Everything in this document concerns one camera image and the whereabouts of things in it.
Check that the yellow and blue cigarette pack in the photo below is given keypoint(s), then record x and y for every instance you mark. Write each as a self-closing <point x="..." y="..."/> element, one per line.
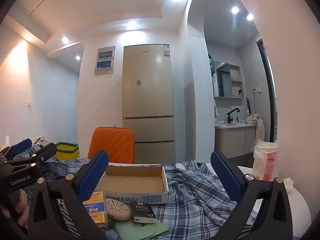
<point x="96" y="205"/>

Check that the black faucet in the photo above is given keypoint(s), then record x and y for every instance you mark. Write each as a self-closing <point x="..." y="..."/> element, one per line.
<point x="230" y="116"/>

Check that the black door frame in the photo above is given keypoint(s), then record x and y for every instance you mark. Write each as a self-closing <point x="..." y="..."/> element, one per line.
<point x="271" y="92"/>

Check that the beige refrigerator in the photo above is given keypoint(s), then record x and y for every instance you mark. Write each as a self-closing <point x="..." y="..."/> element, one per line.
<point x="147" y="92"/>

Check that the cup in plastic bag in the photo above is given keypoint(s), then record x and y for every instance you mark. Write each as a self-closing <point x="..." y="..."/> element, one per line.
<point x="266" y="160"/>

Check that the orange quilted chair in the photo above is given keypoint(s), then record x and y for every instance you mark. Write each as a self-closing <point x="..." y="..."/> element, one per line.
<point x="112" y="142"/>

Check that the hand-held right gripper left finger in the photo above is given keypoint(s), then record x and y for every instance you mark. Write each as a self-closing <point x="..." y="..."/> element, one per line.
<point x="92" y="175"/>

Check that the bathroom mirror cabinet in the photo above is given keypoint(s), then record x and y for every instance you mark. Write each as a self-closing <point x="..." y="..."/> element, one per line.
<point x="223" y="80"/>

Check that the rhinestone studded pouch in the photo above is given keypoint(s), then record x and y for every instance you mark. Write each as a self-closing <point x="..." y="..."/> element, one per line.
<point x="82" y="160"/>

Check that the person's left hand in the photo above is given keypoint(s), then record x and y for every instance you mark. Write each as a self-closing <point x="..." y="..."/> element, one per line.
<point x="22" y="205"/>

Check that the black tissue pack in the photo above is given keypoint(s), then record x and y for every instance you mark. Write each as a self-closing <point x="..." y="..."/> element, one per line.
<point x="142" y="211"/>

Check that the shallow cardboard box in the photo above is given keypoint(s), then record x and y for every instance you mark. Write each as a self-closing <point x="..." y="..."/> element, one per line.
<point x="132" y="182"/>

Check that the hanging dark garment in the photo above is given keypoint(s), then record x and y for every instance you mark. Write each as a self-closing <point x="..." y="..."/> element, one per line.
<point x="211" y="66"/>

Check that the white wall socket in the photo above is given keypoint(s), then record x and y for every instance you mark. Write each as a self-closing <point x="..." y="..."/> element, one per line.
<point x="256" y="89"/>

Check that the blue plaid shirt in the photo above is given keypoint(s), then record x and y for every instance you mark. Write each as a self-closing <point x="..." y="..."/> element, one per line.
<point x="190" y="192"/>

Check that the fridge energy label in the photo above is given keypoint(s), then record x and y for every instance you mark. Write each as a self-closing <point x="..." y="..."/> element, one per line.
<point x="166" y="50"/>

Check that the crumpled white tissue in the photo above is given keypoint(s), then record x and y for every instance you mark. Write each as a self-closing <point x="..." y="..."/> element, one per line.
<point x="288" y="183"/>

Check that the beige oval case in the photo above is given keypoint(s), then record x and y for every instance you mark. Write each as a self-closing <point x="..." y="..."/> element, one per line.
<point x="117" y="210"/>

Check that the yellow bin with green rim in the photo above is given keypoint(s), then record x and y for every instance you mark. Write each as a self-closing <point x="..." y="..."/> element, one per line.
<point x="66" y="153"/>

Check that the green snap pouch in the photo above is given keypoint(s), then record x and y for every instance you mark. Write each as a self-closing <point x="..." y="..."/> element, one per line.
<point x="140" y="231"/>

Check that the grey wall electrical panel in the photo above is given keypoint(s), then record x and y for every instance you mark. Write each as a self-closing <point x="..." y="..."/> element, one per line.
<point x="105" y="60"/>

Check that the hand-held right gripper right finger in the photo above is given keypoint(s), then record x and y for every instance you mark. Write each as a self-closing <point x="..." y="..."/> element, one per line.
<point x="225" y="177"/>

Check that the beige vanity cabinet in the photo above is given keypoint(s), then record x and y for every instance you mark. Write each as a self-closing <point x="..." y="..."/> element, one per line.
<point x="235" y="140"/>

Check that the beige towel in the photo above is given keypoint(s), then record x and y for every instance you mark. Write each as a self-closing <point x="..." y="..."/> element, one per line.
<point x="258" y="125"/>

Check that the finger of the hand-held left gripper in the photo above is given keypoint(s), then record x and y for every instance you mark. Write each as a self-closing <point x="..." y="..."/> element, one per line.
<point x="21" y="146"/>
<point x="42" y="155"/>

